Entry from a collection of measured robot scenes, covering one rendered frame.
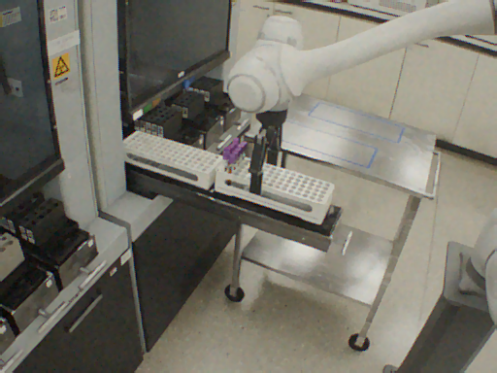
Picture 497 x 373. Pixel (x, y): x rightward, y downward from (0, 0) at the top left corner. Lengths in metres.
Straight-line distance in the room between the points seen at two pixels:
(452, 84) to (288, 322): 2.14
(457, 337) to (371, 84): 2.37
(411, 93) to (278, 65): 2.64
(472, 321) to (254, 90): 0.91
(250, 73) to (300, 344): 1.32
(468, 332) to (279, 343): 0.82
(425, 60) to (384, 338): 2.04
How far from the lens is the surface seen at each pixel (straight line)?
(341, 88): 3.49
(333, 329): 1.97
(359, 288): 1.77
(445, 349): 1.46
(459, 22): 0.94
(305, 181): 1.17
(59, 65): 0.99
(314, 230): 1.14
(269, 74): 0.81
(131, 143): 1.32
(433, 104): 3.43
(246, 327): 1.91
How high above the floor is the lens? 1.53
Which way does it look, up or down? 35 degrees down
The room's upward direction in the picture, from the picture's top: 7 degrees clockwise
